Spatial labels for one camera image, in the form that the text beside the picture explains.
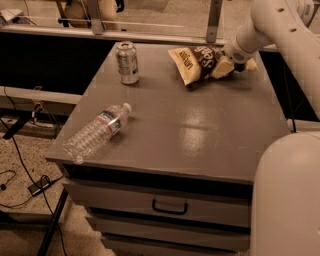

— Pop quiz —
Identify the grey drawer cabinet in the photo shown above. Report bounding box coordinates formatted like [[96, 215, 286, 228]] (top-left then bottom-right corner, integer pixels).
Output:
[[47, 44, 288, 256]]

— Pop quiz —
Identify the black power adapter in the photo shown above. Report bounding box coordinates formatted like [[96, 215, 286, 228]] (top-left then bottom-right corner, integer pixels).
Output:
[[28, 180, 51, 197]]

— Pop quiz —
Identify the clear plastic water bottle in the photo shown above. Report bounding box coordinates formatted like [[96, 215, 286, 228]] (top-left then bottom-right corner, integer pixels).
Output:
[[62, 103, 132, 164]]

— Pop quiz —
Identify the brown chip bag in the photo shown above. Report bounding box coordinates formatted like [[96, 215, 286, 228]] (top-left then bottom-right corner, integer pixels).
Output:
[[167, 45, 259, 87]]

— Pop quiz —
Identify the black stand leg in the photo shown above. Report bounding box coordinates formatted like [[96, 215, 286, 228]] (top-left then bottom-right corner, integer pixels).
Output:
[[37, 189, 68, 256]]

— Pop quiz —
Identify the black drawer handle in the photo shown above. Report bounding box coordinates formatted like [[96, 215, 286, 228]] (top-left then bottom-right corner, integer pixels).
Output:
[[151, 199, 188, 216]]

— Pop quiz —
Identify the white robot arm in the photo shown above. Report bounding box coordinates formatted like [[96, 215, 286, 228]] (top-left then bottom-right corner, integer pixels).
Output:
[[223, 0, 320, 256]]

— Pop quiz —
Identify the tan chair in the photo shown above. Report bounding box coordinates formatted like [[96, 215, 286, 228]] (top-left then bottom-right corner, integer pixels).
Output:
[[64, 0, 124, 31]]

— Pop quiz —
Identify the silver soda can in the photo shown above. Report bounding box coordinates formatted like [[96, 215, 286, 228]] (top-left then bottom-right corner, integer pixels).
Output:
[[115, 41, 139, 85]]

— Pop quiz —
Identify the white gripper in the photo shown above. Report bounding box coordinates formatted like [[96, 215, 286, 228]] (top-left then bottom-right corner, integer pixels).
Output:
[[211, 36, 258, 79]]

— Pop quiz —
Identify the black floor cable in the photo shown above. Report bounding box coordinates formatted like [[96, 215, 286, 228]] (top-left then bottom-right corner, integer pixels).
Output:
[[0, 86, 69, 256]]

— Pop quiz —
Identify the metal railing frame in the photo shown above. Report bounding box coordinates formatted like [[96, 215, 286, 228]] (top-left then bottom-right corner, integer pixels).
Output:
[[0, 0, 281, 53]]

